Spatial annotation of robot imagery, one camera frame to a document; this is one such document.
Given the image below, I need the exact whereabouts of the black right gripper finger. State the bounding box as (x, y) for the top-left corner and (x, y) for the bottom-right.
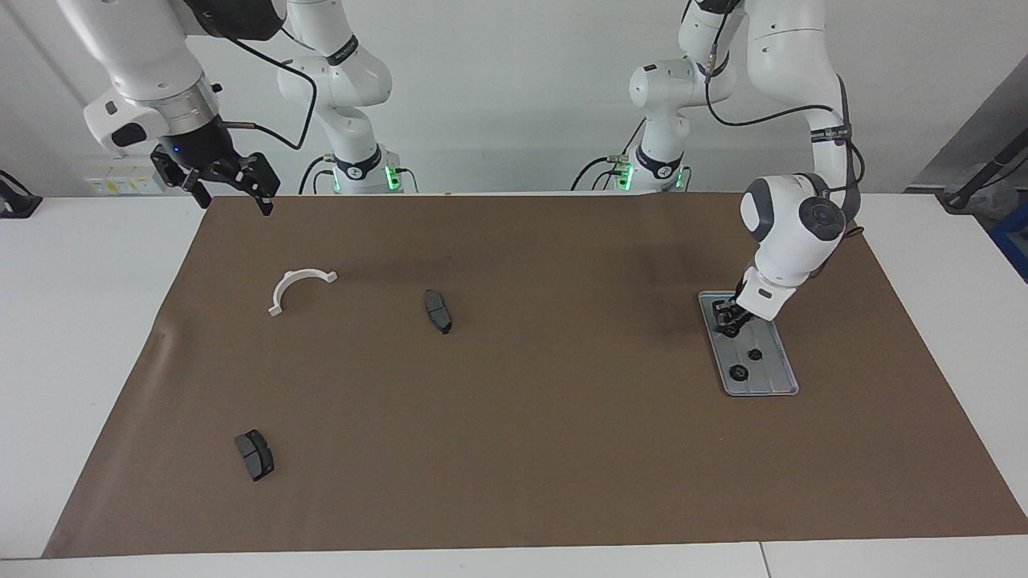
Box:
(182, 165), (214, 210)
(241, 152), (281, 217)

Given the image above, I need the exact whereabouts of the silver metal tray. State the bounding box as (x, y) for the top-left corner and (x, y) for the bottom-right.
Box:
(697, 291), (801, 397)

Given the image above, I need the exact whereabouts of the brown table mat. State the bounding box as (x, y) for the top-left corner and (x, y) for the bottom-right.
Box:
(42, 191), (1028, 559)

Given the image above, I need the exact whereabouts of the dark grey brake pad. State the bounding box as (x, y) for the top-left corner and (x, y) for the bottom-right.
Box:
(235, 429), (275, 482)
(424, 289), (453, 335)

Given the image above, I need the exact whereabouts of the black stand pole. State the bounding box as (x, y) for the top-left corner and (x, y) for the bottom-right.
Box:
(940, 128), (1028, 211)

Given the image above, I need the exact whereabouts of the blue crate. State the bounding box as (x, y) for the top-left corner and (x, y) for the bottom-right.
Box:
(989, 201), (1028, 282)

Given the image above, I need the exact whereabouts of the black base cable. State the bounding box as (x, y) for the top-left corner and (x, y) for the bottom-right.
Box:
(299, 154), (420, 195)
(570, 120), (647, 192)

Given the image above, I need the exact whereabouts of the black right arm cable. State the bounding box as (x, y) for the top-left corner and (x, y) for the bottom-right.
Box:
(210, 16), (318, 152)

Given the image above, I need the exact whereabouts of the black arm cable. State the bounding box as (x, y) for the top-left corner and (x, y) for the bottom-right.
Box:
(683, 0), (867, 242)
(210, 16), (318, 152)

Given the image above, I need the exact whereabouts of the white wall socket strip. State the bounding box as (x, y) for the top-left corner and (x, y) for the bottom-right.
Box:
(87, 157), (171, 196)

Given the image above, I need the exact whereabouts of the white curved plastic bracket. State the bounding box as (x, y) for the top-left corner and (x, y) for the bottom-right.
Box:
(267, 270), (339, 318)

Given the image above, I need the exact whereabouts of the black clamp mount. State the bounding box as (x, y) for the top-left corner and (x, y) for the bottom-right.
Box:
(0, 170), (43, 219)

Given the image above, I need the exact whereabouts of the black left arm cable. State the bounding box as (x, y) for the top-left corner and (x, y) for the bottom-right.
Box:
(683, 0), (867, 242)

